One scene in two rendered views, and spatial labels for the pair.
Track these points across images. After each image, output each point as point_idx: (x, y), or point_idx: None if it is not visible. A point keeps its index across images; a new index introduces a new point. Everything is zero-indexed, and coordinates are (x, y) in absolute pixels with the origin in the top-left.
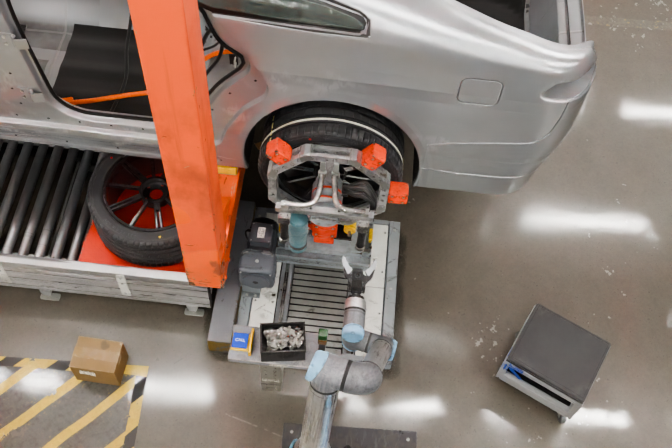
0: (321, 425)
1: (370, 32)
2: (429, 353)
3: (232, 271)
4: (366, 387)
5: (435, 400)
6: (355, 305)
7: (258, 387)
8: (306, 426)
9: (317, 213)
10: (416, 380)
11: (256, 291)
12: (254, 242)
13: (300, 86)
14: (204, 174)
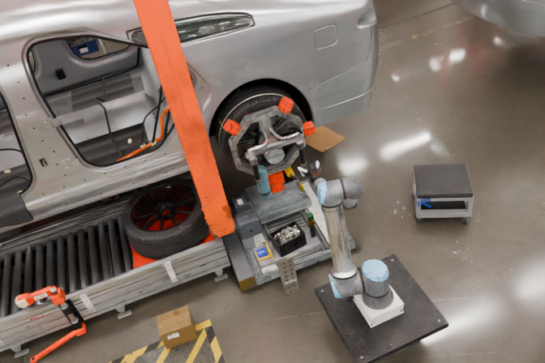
0: (342, 236)
1: (255, 22)
2: (371, 229)
3: (232, 241)
4: (358, 187)
5: (392, 249)
6: (320, 181)
7: (285, 295)
8: (334, 245)
9: (271, 147)
10: (374, 245)
11: (252, 245)
12: (238, 208)
13: (229, 78)
14: (202, 122)
